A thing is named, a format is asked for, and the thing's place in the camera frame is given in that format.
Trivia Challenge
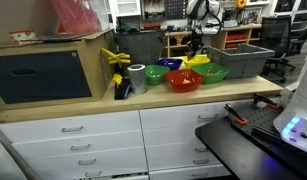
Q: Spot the white drawer cabinet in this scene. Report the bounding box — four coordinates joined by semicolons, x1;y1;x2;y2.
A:
0;98;257;180

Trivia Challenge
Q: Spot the yellow plastic bowl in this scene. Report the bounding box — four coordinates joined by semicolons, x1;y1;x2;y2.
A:
181;54;211;70

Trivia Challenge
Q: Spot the orange storage bin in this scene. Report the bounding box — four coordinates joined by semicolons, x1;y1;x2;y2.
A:
225;31;249;42

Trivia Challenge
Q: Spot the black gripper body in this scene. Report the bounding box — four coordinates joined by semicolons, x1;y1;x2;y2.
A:
190;31;205;49

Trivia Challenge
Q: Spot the small green plastic bowl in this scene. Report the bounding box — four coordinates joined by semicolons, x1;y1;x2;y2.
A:
144;64;171;86

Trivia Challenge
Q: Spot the red translucent plastic bin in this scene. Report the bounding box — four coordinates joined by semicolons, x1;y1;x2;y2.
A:
50;0;111;35

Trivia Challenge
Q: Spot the blue plastic bowl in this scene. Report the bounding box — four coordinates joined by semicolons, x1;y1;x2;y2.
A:
155;57;184;71

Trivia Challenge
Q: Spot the grey plastic bucket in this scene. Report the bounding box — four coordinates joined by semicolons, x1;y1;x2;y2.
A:
206;43;276;80

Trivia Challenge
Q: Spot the metal drawer handle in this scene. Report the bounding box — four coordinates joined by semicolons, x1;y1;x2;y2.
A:
77;158;98;167
60;125;84;134
191;172;209;179
196;113;220;122
194;147;211;154
84;170;103;178
192;158;210;166
69;143;92;152

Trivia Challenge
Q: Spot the patterned flat carton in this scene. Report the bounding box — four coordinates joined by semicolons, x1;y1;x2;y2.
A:
8;29;38;46

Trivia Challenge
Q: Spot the wooden box with black panel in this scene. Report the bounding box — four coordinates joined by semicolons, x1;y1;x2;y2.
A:
0;29;116;111

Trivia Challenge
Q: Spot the red plastic bowl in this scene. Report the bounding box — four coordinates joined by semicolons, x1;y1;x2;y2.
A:
164;68;205;93

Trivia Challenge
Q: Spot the large yellow clamp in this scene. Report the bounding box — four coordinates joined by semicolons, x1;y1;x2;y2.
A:
100;47;132;66

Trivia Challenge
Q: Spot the black office chair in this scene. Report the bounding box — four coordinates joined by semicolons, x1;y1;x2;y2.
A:
258;15;298;84
288;22;307;57

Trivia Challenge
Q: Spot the grey fabric bin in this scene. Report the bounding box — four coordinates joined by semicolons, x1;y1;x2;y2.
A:
114;29;166;66

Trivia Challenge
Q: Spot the black clamp with orange handle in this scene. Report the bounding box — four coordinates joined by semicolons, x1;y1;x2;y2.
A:
223;103;249;126
253;93;281;111

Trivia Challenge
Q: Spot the black and blue tool holder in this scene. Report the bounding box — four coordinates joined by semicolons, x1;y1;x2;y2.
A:
114;83;133;101

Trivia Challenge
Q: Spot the black robot table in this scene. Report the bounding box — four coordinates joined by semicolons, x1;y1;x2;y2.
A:
194;99;307;180

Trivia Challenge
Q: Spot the wooden shelf unit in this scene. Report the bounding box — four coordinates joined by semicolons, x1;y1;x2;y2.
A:
164;23;263;58

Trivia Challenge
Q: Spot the large green plastic bowl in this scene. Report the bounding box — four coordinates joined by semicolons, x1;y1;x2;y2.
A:
191;62;231;85

